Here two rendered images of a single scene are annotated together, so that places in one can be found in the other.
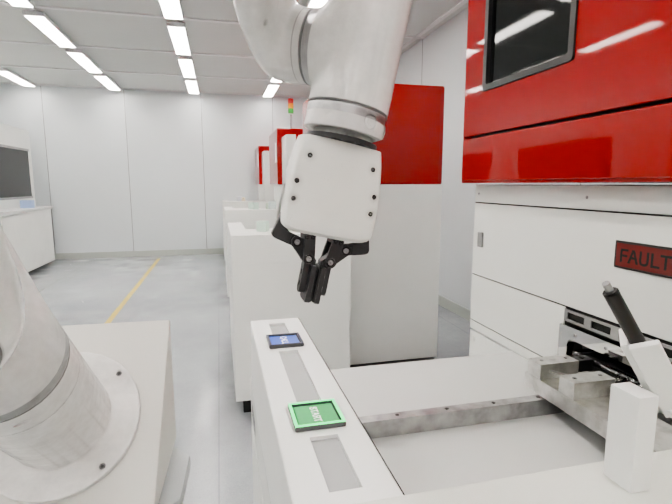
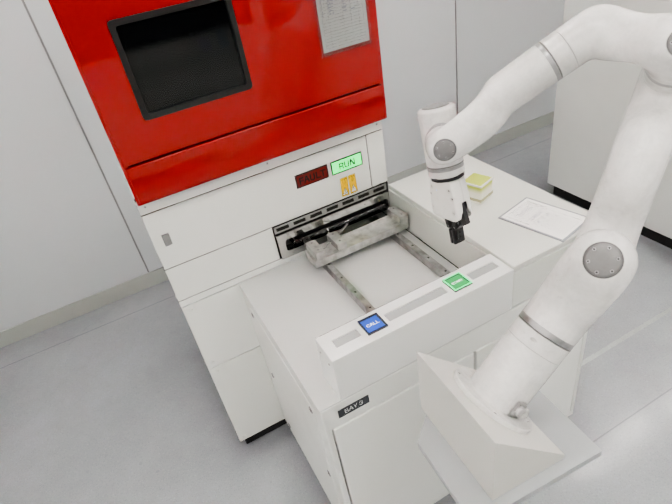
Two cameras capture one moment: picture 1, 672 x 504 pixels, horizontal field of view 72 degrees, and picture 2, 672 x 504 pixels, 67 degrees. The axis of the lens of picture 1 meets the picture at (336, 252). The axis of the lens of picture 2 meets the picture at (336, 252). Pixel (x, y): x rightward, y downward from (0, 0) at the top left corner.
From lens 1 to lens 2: 1.49 m
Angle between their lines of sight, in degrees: 91
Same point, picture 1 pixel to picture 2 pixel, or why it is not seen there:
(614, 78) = (287, 96)
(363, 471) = (484, 262)
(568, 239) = (261, 191)
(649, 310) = (320, 196)
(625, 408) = not seen: hidden behind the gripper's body
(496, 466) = (387, 280)
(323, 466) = (485, 273)
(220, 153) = not seen: outside the picture
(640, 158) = (315, 132)
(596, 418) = (360, 243)
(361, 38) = not seen: hidden behind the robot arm
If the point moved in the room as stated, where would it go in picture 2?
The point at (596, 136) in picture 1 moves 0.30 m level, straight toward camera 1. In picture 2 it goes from (285, 128) to (386, 124)
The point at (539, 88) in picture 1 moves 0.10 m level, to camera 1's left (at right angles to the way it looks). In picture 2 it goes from (224, 108) to (226, 120)
